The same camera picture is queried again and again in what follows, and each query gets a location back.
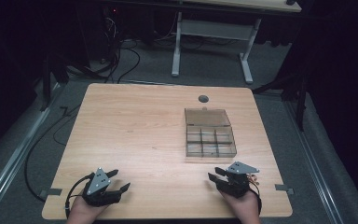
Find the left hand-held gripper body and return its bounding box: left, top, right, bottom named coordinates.
left=81, top=167, right=123, bottom=208

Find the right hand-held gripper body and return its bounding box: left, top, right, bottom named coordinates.
left=216, top=161, right=261, bottom=200

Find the clear plastic compartment box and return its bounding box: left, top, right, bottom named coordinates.
left=184, top=106, right=238, bottom=159

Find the person's right hand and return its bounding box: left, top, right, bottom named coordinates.
left=218, top=189, right=262, bottom=224

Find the person's left hand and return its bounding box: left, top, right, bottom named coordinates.
left=64, top=195, right=110, bottom=224

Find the grey tape strip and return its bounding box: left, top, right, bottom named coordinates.
left=39, top=187, right=63, bottom=201
left=274, top=183, right=296, bottom=196

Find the black metal stand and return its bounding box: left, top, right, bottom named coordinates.
left=251, top=59, right=310, bottom=133
left=38, top=50, right=71, bottom=112

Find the white-legged background desk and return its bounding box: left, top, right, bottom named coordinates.
left=171, top=0, right=303, bottom=86

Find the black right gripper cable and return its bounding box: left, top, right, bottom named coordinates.
left=247, top=174, right=263, bottom=217

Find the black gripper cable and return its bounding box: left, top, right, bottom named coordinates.
left=63, top=173, right=95, bottom=219
left=247, top=174, right=263, bottom=217

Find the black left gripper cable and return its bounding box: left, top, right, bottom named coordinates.
left=63, top=173, right=95, bottom=219

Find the long black floor cable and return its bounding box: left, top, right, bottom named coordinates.
left=23, top=104, right=82, bottom=203

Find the aluminium floor rail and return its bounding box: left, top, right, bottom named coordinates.
left=0, top=81, right=63, bottom=218
left=283, top=101, right=346, bottom=224

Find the black floor cable bundle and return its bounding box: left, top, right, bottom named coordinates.
left=64, top=15, right=142, bottom=85

